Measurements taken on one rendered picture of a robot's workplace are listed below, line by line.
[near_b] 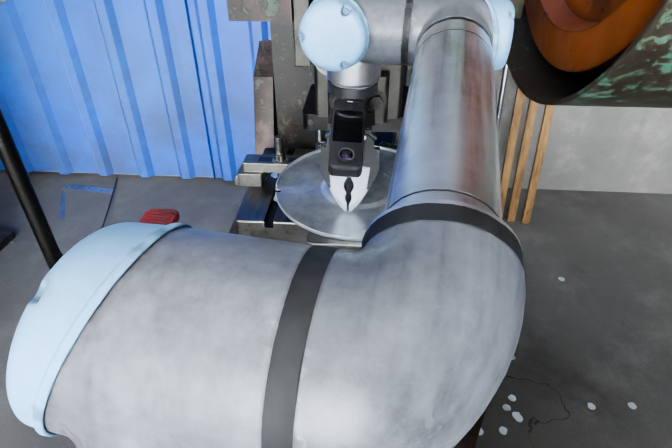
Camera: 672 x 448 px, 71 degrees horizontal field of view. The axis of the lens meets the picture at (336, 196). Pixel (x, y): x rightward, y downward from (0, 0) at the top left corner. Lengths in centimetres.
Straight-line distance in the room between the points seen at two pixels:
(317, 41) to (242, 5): 26
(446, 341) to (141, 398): 13
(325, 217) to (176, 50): 156
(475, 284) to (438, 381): 5
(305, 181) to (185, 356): 65
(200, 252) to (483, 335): 14
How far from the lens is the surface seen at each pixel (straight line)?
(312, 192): 81
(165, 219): 84
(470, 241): 25
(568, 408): 159
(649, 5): 68
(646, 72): 66
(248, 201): 95
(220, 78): 216
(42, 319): 25
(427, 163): 30
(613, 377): 172
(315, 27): 51
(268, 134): 121
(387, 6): 53
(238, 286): 22
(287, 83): 110
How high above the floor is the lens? 122
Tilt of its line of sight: 33 degrees down
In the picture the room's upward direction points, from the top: straight up
